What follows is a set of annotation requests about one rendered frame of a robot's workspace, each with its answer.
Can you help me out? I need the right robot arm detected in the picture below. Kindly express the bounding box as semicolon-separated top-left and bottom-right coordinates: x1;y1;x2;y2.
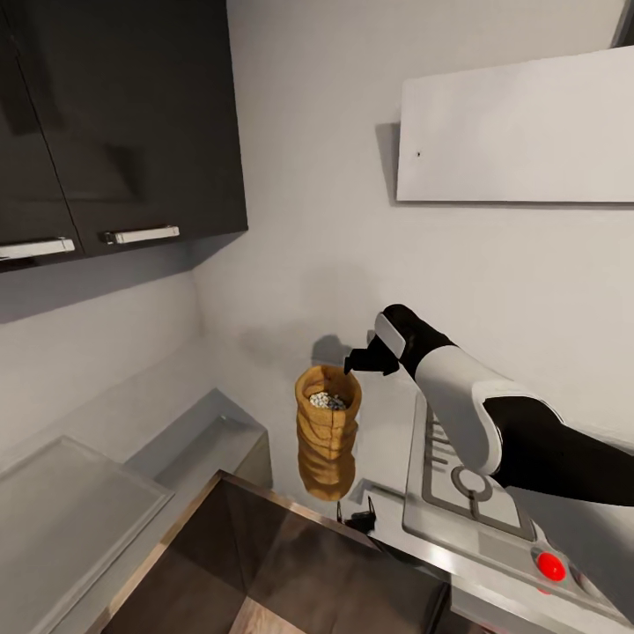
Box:
343;304;634;626

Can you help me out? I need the popcorn bag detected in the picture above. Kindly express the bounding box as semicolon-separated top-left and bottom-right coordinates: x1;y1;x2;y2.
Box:
294;365;362;461

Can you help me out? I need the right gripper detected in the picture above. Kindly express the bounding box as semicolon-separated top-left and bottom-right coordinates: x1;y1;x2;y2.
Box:
343;343;401;374

